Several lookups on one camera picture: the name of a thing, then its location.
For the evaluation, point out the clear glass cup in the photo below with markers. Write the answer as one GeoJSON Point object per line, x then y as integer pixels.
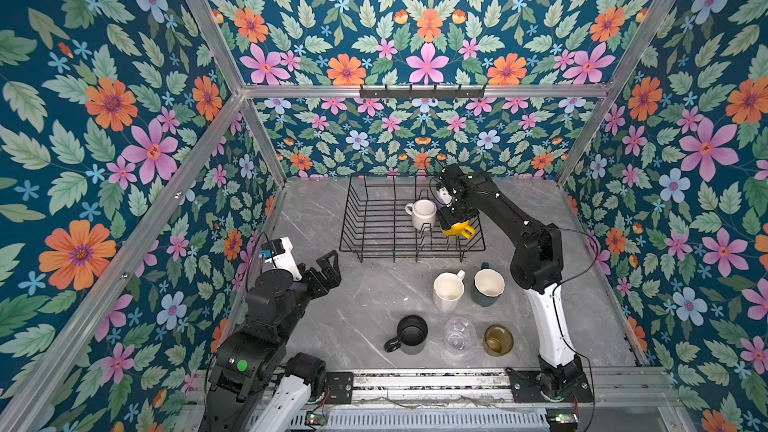
{"type": "Point", "coordinates": [459, 334]}

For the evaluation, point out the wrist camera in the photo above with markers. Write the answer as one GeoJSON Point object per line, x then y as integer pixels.
{"type": "Point", "coordinates": [444, 196]}
{"type": "Point", "coordinates": [277, 254]}

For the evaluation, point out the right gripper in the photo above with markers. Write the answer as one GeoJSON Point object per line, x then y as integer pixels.
{"type": "Point", "coordinates": [446, 220]}

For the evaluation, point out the black mug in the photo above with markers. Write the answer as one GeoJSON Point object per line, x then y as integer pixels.
{"type": "Point", "coordinates": [411, 335]}

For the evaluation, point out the white faceted mug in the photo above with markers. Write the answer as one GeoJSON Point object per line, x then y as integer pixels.
{"type": "Point", "coordinates": [447, 289]}

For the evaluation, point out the white mug red inside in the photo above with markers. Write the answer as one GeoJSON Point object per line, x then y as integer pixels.
{"type": "Point", "coordinates": [423, 214]}

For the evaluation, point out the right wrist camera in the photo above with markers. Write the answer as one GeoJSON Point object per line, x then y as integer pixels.
{"type": "Point", "coordinates": [444, 196]}

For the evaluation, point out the olive green glass cup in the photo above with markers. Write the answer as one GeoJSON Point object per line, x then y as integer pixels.
{"type": "Point", "coordinates": [498, 340]}

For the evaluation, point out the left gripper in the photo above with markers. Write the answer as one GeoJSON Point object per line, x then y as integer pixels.
{"type": "Point", "coordinates": [323, 286]}

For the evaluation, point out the yellow mug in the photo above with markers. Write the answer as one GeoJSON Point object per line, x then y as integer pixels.
{"type": "Point", "coordinates": [461, 230]}

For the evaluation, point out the black wire dish rack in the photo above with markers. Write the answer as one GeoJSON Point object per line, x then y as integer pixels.
{"type": "Point", "coordinates": [376, 224]}

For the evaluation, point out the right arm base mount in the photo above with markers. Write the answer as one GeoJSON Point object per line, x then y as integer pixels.
{"type": "Point", "coordinates": [557, 385]}

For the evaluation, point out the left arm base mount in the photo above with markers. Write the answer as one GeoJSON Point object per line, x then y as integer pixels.
{"type": "Point", "coordinates": [334, 388]}

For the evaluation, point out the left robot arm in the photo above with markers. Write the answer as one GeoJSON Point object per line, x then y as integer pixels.
{"type": "Point", "coordinates": [253, 387]}

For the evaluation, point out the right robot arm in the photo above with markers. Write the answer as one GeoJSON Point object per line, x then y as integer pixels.
{"type": "Point", "coordinates": [536, 266]}

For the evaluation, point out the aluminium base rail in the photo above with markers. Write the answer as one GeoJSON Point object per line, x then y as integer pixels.
{"type": "Point", "coordinates": [613, 387]}

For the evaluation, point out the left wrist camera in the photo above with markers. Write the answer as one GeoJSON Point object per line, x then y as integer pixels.
{"type": "Point", "coordinates": [277, 254]}

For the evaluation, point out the dark green mug white inside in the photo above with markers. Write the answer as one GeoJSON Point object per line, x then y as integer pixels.
{"type": "Point", "coordinates": [488, 285]}

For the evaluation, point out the black hook rail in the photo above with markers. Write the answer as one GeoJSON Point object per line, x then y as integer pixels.
{"type": "Point", "coordinates": [408, 92]}

